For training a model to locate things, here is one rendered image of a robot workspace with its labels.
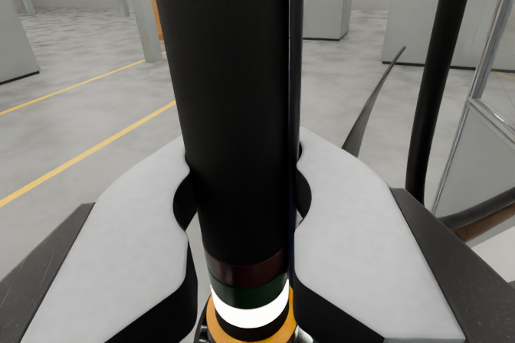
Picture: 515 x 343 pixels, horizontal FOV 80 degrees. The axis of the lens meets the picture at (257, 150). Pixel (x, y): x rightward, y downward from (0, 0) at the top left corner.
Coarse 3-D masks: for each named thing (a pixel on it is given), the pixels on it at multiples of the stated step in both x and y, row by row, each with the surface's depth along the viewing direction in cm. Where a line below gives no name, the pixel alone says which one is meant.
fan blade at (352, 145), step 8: (392, 64) 35; (384, 80) 37; (376, 88) 35; (376, 96) 41; (368, 104) 35; (360, 112) 35; (368, 112) 40; (360, 120) 36; (352, 128) 35; (360, 128) 40; (352, 136) 36; (360, 136) 44; (344, 144) 35; (352, 144) 39; (360, 144) 49; (352, 152) 42
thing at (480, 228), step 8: (504, 208) 23; (512, 208) 23; (488, 216) 23; (496, 216) 23; (504, 216) 23; (512, 216) 24; (472, 224) 22; (480, 224) 22; (488, 224) 22; (496, 224) 23; (456, 232) 21; (464, 232) 22; (472, 232) 22; (480, 232) 22; (464, 240) 21
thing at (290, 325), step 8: (288, 288) 15; (288, 296) 15; (208, 304) 15; (208, 312) 14; (288, 312) 14; (208, 320) 14; (216, 320) 14; (288, 320) 14; (216, 328) 14; (280, 328) 13; (288, 328) 14; (216, 336) 13; (224, 336) 13; (272, 336) 13; (280, 336) 13; (288, 336) 13
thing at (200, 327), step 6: (288, 282) 31; (204, 312) 35; (204, 318) 34; (198, 324) 34; (204, 324) 34; (198, 330) 33; (204, 330) 33; (198, 336) 32; (204, 336) 33; (198, 342) 32; (204, 342) 32; (210, 342) 31
